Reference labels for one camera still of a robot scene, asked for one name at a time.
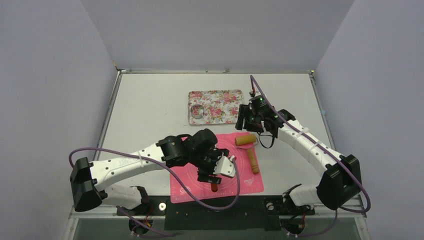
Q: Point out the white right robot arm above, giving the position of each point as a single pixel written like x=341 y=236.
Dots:
x=340 y=175

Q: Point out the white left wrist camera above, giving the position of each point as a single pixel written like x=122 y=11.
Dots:
x=225 y=166

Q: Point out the wooden rolling pin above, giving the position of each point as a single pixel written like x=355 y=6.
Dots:
x=247 y=142

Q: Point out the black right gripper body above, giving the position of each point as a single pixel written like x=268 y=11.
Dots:
x=245 y=117

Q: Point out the floral rectangular tray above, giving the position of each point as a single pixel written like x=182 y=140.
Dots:
x=220 y=106

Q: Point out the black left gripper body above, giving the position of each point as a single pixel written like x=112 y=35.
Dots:
x=206 y=163

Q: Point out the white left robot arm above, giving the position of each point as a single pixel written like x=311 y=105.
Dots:
x=94 y=183

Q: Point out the round metal dough cutter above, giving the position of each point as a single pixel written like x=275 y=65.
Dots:
x=197 y=111

